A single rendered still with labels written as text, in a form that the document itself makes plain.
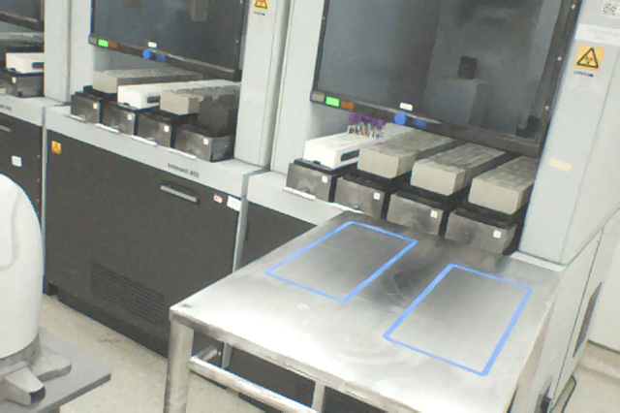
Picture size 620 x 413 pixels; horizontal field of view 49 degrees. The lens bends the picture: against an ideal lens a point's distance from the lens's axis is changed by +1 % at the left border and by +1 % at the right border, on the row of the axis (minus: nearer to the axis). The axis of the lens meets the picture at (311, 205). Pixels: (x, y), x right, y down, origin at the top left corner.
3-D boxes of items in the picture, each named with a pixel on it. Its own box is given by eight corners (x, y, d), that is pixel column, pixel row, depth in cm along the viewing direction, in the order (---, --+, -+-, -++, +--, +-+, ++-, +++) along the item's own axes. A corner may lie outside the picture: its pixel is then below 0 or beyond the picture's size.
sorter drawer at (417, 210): (480, 176, 223) (485, 150, 220) (521, 188, 216) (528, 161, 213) (377, 226, 163) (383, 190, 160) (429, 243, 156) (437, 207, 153)
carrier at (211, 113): (231, 129, 199) (232, 109, 198) (226, 130, 198) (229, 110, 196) (201, 120, 205) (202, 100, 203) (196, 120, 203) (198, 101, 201)
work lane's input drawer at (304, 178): (396, 153, 237) (401, 128, 234) (432, 164, 231) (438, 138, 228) (274, 191, 178) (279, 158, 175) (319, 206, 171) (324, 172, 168)
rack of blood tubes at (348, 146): (356, 148, 205) (358, 129, 204) (385, 157, 201) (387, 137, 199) (301, 163, 181) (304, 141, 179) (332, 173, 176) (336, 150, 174)
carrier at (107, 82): (121, 96, 221) (122, 78, 219) (116, 96, 220) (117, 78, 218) (97, 88, 227) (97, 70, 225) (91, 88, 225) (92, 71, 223)
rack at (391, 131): (400, 137, 231) (404, 119, 229) (427, 144, 226) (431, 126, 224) (358, 148, 207) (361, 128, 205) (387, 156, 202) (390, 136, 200)
